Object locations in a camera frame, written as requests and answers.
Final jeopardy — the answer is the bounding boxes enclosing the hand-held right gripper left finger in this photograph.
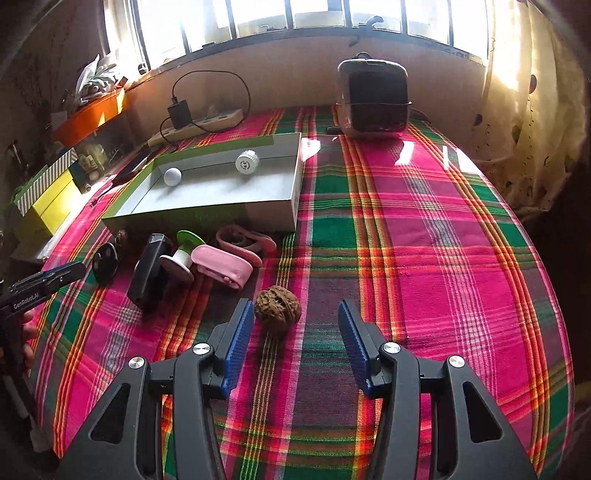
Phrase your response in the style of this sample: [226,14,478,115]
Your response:
[55,298,257,480]

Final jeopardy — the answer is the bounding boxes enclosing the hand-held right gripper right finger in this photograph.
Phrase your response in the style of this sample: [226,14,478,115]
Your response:
[337,300,539,480]

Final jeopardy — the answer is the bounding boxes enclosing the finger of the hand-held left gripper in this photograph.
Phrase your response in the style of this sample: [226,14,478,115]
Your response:
[44,261,86,277]
[7,270,86,303]

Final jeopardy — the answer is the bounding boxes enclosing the black round disc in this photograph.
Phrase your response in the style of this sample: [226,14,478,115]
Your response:
[92,243,120,284]

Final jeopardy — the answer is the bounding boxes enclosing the pink oval case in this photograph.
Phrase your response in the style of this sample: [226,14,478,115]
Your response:
[191,244,253,291]

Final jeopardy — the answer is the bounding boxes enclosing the black rectangular device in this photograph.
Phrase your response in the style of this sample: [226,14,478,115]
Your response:
[127,233,174,310]

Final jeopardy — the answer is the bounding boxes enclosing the white shallow cardboard tray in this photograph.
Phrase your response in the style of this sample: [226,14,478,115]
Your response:
[100,132,303,236]

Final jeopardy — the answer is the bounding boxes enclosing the person's left hand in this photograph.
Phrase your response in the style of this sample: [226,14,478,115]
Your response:
[21,308,38,370]

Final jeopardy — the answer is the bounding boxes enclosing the yellow box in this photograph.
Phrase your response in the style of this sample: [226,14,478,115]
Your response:
[14,173,86,241]

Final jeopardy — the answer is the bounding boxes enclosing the green striped box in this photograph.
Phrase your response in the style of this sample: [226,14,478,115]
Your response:
[13,148,79,206]

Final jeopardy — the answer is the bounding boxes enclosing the green and white spool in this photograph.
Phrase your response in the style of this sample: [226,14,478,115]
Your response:
[159,230,205,280]

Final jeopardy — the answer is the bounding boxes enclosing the dark smartphone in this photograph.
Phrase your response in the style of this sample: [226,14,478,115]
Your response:
[111,148,155,185]

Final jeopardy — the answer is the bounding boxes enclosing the pink green plaid tablecloth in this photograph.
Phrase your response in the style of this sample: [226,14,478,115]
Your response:
[34,105,575,480]

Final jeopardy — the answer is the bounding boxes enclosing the clear glass case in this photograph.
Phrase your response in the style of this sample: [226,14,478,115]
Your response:
[60,113,148,185]

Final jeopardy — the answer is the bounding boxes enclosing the orange plastic bin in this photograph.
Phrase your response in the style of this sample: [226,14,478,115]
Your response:
[51,88,127,144]

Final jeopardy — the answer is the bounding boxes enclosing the white round cap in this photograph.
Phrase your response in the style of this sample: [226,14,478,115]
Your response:
[235,151,260,175]

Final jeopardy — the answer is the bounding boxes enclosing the black charger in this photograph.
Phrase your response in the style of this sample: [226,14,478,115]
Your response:
[167,97,192,128]

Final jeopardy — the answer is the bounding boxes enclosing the white plastic bags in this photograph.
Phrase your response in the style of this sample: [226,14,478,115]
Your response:
[74,53,123,104]

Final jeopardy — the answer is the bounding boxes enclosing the beige power strip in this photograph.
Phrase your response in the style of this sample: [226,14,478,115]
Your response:
[148,108,244,147]

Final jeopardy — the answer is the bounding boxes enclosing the grey desktop heater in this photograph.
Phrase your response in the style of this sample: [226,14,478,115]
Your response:
[336,52,413,140]

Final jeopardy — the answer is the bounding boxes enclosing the cream dotted curtain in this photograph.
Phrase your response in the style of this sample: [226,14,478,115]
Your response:
[471,0,587,222]

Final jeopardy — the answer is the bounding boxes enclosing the window with metal bars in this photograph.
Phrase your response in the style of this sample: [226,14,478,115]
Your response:
[99,0,490,70]

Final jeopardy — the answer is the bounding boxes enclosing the dusty pink strap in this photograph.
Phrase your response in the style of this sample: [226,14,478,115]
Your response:
[216,224,278,266]

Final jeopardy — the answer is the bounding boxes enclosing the black charger cable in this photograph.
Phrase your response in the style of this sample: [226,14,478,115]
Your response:
[159,70,251,153]

